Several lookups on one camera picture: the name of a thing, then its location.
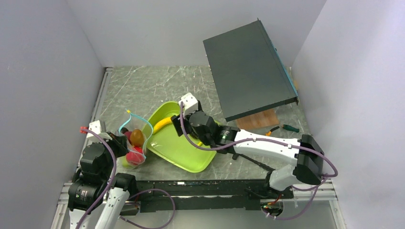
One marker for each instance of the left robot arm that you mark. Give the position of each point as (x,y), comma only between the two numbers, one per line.
(96,198)

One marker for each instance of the wooden board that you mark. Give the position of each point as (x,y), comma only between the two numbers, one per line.
(258,120)

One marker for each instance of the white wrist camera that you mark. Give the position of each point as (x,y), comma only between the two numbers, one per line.
(189,104)
(98,127)

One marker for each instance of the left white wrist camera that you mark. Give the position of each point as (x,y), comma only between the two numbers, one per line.
(98,127)

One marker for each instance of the orange handled pliers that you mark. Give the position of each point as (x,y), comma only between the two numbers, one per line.
(272,130)

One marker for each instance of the purple sweet potato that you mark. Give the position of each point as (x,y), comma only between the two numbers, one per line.
(128,134)

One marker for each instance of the clear zip top bag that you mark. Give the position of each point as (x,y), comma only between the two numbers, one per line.
(132,122)

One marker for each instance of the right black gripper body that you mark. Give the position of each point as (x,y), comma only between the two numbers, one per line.
(176,120)

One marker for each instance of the green handled screwdriver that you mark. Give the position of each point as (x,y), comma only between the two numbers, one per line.
(294,129)

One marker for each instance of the red apple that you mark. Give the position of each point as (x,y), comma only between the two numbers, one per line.
(136,157)

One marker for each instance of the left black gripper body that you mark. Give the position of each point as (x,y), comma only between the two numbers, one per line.
(118,149)

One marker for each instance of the brown kiwi potato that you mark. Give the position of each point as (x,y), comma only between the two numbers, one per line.
(137,138)

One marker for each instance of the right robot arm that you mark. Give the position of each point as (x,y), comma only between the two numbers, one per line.
(303,156)

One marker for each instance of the green pear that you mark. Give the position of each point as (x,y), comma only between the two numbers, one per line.
(125,163)

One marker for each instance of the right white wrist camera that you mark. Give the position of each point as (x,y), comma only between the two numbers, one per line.
(189,104)

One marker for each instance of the black hammer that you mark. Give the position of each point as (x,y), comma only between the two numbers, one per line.
(260,164)

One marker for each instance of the dark grey tilted panel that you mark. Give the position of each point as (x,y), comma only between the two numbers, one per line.
(247,71)

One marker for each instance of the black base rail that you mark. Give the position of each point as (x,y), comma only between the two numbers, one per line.
(198,194)

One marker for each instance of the green plastic tray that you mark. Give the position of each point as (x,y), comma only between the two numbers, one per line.
(173,149)

